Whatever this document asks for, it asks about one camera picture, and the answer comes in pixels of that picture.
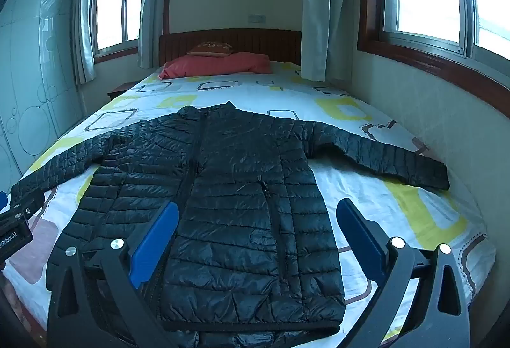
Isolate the black quilted puffer jacket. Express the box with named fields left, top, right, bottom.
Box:
left=11, top=103, right=449, bottom=347

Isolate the patterned white bed sheet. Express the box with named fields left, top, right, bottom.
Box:
left=1, top=62, right=496, bottom=344

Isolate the glass sliding wardrobe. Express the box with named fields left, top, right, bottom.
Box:
left=0, top=0, right=84, bottom=192

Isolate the wooden nightstand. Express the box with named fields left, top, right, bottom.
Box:
left=107, top=81, right=138, bottom=100

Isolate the curtain left of left window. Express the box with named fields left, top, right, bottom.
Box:
left=71, top=0, right=96, bottom=86

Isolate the curtain beside headboard left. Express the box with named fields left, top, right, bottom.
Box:
left=137, top=0, right=165, bottom=69

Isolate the small orange patterned cushion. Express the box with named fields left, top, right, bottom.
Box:
left=187, top=42, right=234, bottom=57

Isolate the red pillow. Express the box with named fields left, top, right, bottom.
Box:
left=158, top=52, right=272, bottom=80

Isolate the curtain at right window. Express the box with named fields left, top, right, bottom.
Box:
left=301, top=0, right=354, bottom=86

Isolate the dark wooden headboard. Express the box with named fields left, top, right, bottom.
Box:
left=158, top=29, right=302, bottom=67

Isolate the right window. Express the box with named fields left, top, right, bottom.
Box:
left=382, top=0, right=509, bottom=73

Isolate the wall socket plate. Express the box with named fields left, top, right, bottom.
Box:
left=248, top=14, right=266, bottom=24

